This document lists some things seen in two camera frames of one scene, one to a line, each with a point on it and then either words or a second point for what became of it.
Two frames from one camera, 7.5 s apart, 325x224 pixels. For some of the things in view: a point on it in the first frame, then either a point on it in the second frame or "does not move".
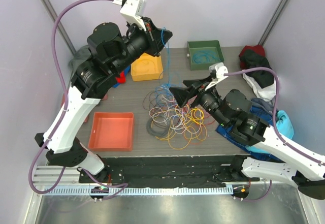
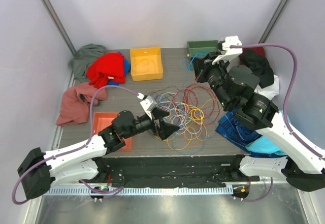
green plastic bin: x=203 y=54 does not move
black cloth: x=253 y=59 does not move
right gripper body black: x=209 y=99 to x=209 y=72
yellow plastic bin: x=148 y=67 does not move
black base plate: x=171 y=169 does not move
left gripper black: x=158 y=40 to x=165 y=129
